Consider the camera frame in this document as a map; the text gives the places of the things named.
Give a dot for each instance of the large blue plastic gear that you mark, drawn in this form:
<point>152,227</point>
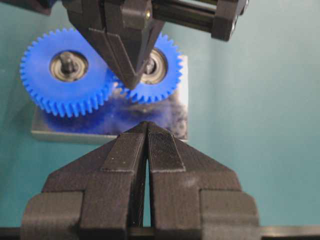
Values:
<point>40,74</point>

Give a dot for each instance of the threaded steel shaft far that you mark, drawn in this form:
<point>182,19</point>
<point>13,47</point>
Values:
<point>68,63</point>

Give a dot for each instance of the threaded steel shaft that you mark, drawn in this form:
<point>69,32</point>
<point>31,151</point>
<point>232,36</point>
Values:
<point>150,66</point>
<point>68,63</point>

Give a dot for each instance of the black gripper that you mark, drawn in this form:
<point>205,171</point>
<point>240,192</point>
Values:
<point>219,18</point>

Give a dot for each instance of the small blue plastic gear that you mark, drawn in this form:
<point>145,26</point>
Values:
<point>162,83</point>

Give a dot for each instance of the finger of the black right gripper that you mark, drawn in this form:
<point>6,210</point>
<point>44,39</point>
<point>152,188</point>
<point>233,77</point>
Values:
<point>194,197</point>

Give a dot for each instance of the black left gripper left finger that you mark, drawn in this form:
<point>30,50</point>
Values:
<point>98,196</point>

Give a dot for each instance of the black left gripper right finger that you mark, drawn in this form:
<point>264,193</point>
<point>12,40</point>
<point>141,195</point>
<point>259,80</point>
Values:
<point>123,33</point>

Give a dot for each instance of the clear acrylic base block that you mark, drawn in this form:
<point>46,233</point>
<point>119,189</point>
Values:
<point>116,116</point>

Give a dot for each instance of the threaded steel shaft near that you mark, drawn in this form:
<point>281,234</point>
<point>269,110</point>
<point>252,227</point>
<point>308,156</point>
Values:
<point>150,66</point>

